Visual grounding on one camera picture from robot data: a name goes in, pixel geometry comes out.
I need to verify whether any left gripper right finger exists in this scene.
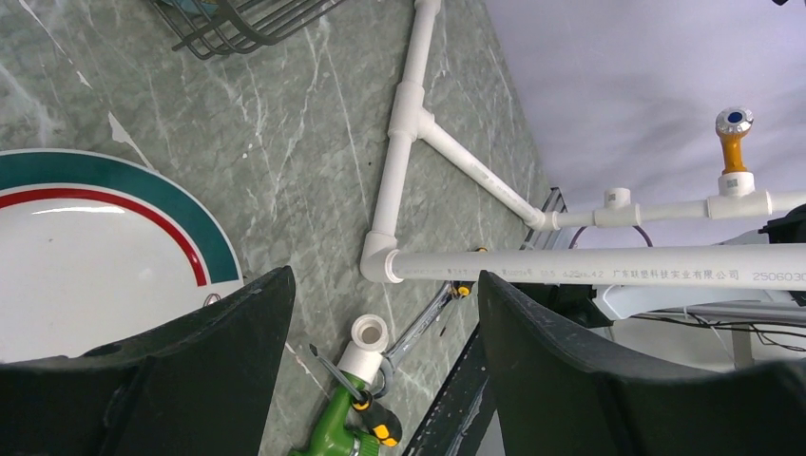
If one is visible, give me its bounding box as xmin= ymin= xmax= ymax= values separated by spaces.
xmin=478 ymin=272 xmax=805 ymax=455

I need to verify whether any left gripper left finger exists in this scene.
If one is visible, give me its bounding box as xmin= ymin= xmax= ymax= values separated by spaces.
xmin=1 ymin=266 xmax=296 ymax=455

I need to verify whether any red striped green rim plate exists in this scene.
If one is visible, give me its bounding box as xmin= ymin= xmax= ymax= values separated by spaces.
xmin=1 ymin=149 xmax=244 ymax=363

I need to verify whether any white pvc elbow fitting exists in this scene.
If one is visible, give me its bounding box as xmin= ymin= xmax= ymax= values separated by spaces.
xmin=336 ymin=313 xmax=390 ymax=387

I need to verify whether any green pipe fitting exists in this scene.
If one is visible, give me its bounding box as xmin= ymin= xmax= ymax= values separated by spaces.
xmin=288 ymin=386 xmax=381 ymax=456

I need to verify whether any steel ratchet wrench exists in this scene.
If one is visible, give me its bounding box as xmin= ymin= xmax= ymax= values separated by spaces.
xmin=372 ymin=280 xmax=475 ymax=398

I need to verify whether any black yellow screwdriver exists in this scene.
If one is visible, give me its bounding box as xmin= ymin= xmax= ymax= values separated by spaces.
xmin=309 ymin=344 xmax=403 ymax=447

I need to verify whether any orange valve knob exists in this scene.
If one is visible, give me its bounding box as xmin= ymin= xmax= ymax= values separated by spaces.
xmin=715 ymin=106 xmax=754 ymax=175

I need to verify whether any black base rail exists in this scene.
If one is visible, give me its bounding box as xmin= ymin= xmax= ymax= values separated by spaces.
xmin=404 ymin=283 xmax=612 ymax=456

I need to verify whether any white pvc pipe frame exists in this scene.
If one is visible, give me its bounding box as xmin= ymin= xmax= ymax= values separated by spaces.
xmin=359 ymin=1 xmax=805 ymax=290

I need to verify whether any black wire dish rack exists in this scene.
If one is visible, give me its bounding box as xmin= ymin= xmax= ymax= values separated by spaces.
xmin=150 ymin=0 xmax=340 ymax=61

